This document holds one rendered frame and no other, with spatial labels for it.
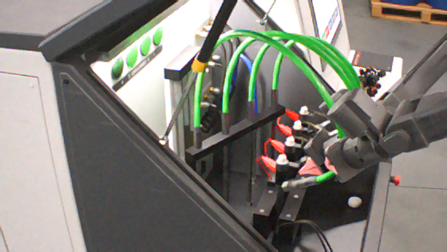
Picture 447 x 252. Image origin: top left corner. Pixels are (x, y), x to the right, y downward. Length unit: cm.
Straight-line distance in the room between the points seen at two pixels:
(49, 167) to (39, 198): 10
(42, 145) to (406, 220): 222
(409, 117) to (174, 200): 41
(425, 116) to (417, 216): 217
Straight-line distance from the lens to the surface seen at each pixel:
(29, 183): 111
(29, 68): 95
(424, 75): 112
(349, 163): 96
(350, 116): 87
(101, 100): 89
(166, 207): 95
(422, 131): 83
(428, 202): 308
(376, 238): 130
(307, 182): 110
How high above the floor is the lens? 179
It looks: 30 degrees down
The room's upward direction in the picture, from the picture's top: straight up
